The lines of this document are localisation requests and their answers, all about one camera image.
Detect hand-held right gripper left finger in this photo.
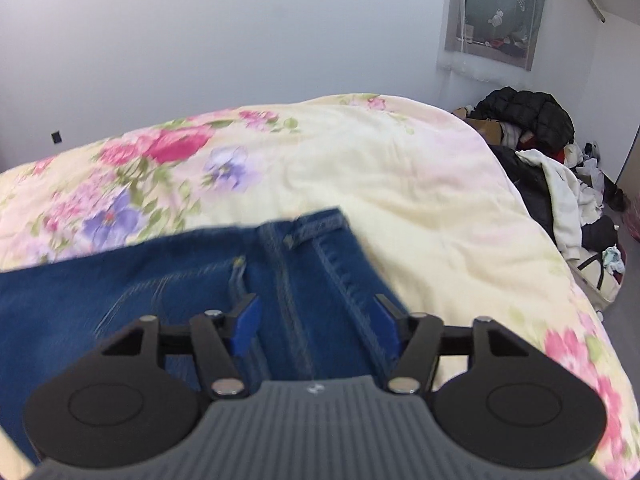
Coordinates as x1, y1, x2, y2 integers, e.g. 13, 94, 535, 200
100, 292, 263, 401

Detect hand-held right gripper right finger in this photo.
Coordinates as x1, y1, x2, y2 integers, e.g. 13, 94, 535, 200
374, 293, 531, 395

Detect blue denim pants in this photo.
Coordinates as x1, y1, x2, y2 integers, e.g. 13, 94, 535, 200
0, 206, 412, 466

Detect floral cream blanket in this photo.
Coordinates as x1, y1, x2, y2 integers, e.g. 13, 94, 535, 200
0, 92, 640, 480

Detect black garment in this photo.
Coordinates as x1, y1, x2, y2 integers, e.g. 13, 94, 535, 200
489, 144, 557, 243

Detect white tote bag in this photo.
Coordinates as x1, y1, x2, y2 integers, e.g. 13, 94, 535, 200
574, 251, 627, 307

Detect cardboard box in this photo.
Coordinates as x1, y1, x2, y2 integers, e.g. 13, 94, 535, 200
452, 106, 507, 147

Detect white cloth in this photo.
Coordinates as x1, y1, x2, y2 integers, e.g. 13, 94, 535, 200
516, 149, 603, 262

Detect black puffer jacket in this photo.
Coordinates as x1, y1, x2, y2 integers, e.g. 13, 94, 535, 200
472, 87, 576, 159

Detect green printed window curtain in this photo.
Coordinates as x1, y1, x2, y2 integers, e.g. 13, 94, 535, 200
437, 0, 553, 73

